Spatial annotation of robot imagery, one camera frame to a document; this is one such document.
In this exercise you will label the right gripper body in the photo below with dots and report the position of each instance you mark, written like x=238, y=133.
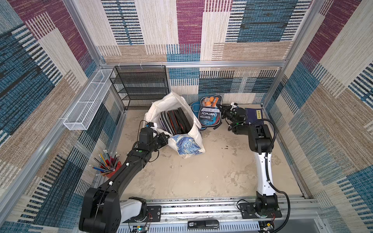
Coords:
x=227, y=110

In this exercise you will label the black red paddle case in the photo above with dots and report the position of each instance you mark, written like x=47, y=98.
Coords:
x=180, y=122

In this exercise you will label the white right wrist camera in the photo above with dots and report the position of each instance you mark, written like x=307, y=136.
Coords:
x=233, y=106

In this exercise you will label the canvas tote bag starry print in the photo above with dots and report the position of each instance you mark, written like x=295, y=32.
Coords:
x=186, y=145

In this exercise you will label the black device on rail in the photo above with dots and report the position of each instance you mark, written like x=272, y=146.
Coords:
x=203, y=224

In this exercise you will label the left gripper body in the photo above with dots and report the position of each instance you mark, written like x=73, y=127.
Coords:
x=160, y=141

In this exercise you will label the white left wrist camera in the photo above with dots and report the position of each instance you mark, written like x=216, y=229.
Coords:
x=150, y=125

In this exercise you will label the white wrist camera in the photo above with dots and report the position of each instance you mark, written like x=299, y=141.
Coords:
x=150, y=125
x=233, y=106

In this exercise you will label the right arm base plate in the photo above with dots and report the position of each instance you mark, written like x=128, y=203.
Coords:
x=248, y=211

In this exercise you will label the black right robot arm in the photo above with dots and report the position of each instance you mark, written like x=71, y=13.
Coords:
x=261, y=143

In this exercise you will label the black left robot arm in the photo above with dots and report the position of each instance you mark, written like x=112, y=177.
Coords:
x=101, y=211

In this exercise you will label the purple paddle case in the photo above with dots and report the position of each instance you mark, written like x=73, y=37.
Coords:
x=164, y=122

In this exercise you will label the clear ping pong set case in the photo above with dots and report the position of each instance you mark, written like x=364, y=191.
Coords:
x=209, y=114

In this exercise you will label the white mesh wall basket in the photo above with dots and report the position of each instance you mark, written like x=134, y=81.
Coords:
x=84, y=111

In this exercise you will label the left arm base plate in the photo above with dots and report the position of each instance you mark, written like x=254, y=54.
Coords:
x=153, y=214

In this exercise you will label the black wire shelf rack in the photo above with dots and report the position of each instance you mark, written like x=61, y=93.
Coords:
x=140, y=86

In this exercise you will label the red pencil cup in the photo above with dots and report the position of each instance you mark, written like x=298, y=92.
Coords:
x=107, y=164

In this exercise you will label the blue ping pong paddle case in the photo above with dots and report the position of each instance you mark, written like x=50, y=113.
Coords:
x=195, y=107

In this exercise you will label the dark blue notebook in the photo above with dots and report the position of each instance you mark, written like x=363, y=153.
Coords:
x=254, y=115

